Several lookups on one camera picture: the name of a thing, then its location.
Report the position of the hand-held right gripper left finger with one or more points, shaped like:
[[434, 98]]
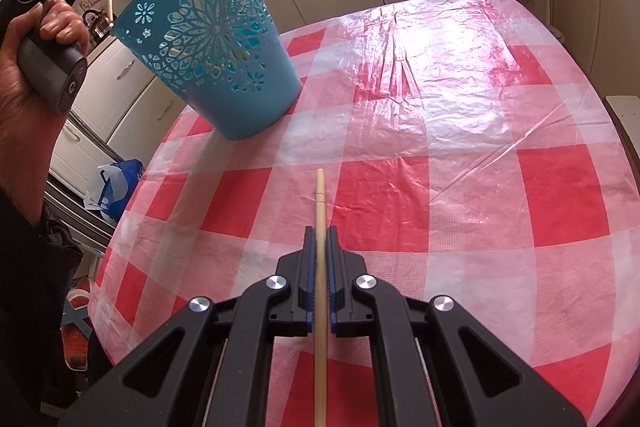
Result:
[[311, 287]]

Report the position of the steel kettle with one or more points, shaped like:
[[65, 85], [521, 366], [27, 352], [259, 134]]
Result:
[[97, 24]]

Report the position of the blue plastic bag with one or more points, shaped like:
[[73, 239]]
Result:
[[117, 187]]

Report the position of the teal cut-out plastic basket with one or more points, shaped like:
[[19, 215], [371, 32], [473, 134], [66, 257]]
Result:
[[240, 97]]

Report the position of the person's left forearm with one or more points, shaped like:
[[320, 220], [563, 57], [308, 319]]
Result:
[[35, 282]]

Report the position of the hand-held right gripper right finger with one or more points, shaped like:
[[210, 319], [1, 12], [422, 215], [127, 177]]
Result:
[[331, 287]]

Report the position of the red checked plastic tablecloth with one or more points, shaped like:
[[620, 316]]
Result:
[[450, 157]]

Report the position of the person's left hand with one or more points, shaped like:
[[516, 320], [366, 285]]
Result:
[[25, 117]]

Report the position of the cream drawer cabinet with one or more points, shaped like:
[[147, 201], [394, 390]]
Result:
[[120, 107]]

